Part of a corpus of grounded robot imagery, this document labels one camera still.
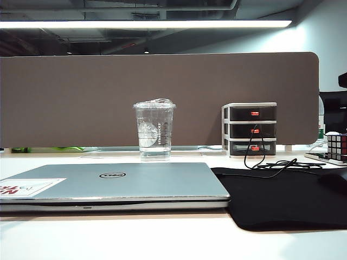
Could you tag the clear plastic Starbucks cup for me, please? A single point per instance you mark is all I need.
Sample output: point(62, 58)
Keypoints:
point(154, 130)

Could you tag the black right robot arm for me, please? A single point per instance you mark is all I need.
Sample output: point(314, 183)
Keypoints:
point(343, 80)

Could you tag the silver Dell laptop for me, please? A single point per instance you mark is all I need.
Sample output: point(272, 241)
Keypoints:
point(135, 184)

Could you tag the small ceiling spotlight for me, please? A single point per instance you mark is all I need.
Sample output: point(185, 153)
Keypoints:
point(146, 50)

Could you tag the brown desk partition panel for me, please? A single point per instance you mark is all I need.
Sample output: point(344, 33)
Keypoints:
point(81, 94)

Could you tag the light green object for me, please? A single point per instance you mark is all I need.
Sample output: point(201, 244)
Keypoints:
point(69, 148)

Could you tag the long ceiling light strip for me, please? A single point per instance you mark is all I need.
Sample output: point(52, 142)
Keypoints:
point(135, 24)

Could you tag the black mouse pad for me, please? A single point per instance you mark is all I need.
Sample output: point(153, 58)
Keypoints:
point(271, 200)

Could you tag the flat notebook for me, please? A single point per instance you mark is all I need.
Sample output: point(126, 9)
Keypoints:
point(314, 156)

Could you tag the white bottle green label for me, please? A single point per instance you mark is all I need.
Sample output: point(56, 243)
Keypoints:
point(321, 119)

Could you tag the dark green object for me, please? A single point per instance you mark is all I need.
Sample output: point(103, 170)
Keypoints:
point(19, 149)

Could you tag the black monitor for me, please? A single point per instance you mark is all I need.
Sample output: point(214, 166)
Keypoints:
point(336, 113)

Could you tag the Rubik's cube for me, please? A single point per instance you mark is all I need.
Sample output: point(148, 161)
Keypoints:
point(337, 146)

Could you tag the black computer mouse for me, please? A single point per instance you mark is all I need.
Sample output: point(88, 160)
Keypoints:
point(336, 181)

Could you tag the white partition bracket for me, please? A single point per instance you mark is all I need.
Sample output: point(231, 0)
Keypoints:
point(288, 148)

